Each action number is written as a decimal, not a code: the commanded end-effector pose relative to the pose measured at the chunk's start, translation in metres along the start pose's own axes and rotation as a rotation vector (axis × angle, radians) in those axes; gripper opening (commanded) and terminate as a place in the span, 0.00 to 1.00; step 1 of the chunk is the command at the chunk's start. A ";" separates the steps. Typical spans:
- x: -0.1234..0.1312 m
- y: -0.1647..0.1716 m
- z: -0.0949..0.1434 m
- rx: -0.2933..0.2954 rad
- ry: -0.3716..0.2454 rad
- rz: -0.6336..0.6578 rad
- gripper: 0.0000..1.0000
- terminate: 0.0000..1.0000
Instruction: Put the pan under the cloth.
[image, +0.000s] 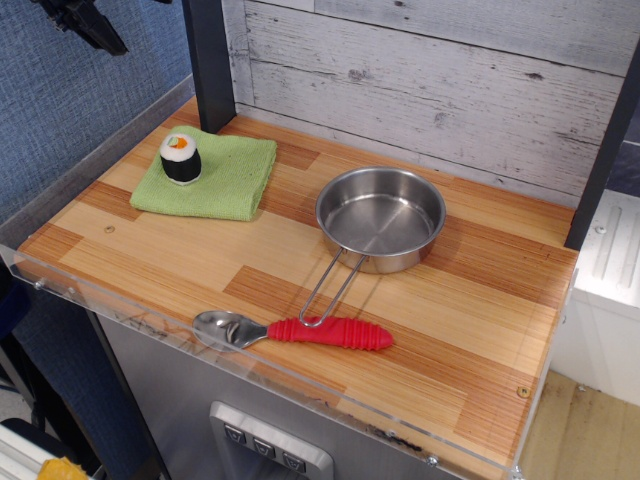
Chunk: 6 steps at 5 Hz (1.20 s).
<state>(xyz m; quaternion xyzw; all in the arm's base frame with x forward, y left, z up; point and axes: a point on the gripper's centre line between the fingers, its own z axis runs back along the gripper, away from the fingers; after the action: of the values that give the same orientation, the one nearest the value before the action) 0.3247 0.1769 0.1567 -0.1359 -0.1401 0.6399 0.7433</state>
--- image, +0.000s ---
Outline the dark vertical post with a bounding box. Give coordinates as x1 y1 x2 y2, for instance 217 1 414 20
564 45 639 251
182 0 236 133

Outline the dark left vertical post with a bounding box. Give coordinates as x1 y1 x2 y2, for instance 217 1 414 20
182 0 236 133

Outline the dark right vertical post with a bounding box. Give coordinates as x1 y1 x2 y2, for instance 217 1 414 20
564 45 639 251

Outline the clear acrylic front guard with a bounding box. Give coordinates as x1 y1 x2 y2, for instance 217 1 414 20
2 237 577 479

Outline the silver button control panel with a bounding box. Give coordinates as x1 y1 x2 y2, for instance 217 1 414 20
209 401 334 479

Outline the yellow object bottom left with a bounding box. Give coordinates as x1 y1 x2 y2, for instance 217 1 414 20
36 457 89 480

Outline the white aluminium frame block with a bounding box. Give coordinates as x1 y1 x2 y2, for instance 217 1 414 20
551 190 639 405

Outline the stainless steel cabinet front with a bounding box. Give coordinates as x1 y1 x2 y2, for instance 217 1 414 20
99 317 450 479

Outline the green folded cloth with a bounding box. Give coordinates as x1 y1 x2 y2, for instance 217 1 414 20
130 126 277 221

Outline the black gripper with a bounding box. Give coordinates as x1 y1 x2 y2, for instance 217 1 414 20
33 0 128 55

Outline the red handled metal spoon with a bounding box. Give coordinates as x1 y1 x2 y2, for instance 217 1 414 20
192 311 394 352

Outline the stainless steel pan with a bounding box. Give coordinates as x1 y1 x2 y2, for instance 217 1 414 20
299 166 447 328

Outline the toy sushi roll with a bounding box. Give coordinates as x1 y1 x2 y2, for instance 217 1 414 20
159 133 202 185

